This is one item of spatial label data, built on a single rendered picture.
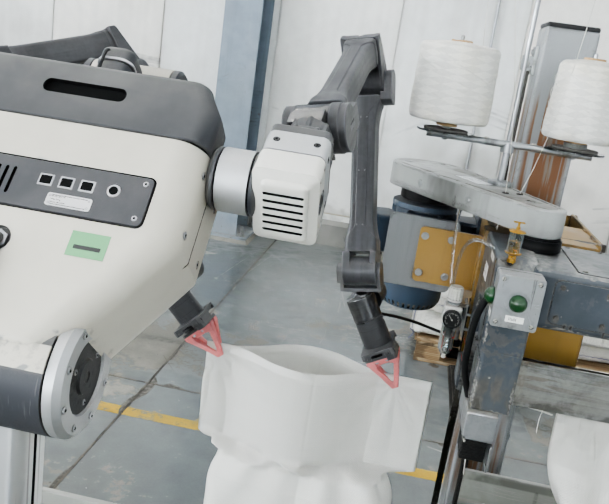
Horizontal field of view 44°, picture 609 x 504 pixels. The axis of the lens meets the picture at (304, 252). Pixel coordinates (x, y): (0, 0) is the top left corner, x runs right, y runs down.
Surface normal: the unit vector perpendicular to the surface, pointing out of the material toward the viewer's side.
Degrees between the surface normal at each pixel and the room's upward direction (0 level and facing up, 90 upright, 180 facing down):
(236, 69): 90
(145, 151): 50
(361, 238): 71
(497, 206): 90
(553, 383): 90
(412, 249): 90
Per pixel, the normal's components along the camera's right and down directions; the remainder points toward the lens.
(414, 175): -0.86, 0.01
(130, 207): -0.04, -0.44
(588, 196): -0.16, 0.24
